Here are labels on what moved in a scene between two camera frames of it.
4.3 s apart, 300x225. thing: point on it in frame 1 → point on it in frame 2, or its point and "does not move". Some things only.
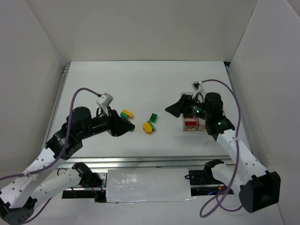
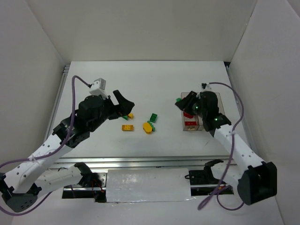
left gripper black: (113, 124) → (114, 108)
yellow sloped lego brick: (129, 114) does not move
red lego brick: (191, 123) does not move
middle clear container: (201, 122) does not move
